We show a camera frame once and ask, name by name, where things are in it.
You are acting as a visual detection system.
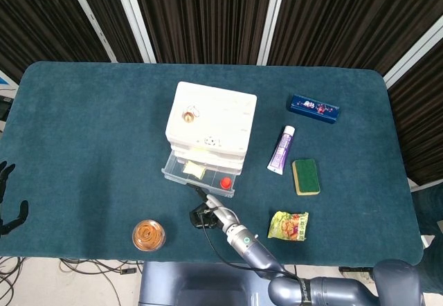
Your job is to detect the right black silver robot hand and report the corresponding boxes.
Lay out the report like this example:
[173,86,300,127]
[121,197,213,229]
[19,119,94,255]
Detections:
[186,182,240,233]

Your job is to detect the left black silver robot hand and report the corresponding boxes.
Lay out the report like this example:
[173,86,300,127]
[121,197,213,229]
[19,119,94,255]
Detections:
[0,161,30,238]

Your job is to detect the small yellow packet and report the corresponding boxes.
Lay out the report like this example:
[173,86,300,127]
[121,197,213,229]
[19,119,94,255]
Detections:
[182,160,208,179]

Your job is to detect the clear plastic drawer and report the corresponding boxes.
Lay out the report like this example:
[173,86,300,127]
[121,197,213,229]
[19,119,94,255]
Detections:
[168,141,248,154]
[161,152,242,199]

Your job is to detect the white plastic drawer unit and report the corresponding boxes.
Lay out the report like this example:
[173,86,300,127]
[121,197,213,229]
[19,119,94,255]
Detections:
[165,81,258,172]

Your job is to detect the yellow-green snack packet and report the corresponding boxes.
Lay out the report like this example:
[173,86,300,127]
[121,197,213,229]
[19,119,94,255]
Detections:
[267,210,309,242]

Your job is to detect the blue-grey robot torso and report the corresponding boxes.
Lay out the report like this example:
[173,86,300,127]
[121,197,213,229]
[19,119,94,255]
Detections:
[138,260,290,306]

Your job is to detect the clear jar of rubber bands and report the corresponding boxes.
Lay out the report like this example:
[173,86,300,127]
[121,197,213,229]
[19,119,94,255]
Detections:
[132,219,167,251]

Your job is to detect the purple white toothpaste tube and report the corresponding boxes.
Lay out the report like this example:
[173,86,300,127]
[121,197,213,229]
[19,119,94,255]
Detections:
[266,125,297,175]

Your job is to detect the green yellow sponge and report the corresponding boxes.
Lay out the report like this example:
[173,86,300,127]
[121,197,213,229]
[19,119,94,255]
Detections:
[291,158,321,196]

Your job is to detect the teal table cloth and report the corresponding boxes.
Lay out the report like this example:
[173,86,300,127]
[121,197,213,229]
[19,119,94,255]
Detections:
[0,60,427,269]

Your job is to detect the small gold bell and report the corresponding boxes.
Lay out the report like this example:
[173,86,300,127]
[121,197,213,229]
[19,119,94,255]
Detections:
[181,105,201,124]

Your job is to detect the blue floral patterned box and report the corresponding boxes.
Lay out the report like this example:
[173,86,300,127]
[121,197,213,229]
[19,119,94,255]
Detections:
[287,93,341,125]

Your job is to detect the white power strip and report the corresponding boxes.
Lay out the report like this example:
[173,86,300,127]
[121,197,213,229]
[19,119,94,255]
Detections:
[338,266,377,279]

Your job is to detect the black floor cables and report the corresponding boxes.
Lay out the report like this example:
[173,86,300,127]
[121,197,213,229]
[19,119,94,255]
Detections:
[0,255,146,306]

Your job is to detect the white partition post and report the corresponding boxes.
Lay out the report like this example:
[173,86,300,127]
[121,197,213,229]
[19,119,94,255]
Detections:
[64,0,118,63]
[383,18,443,89]
[110,0,156,64]
[256,0,290,66]

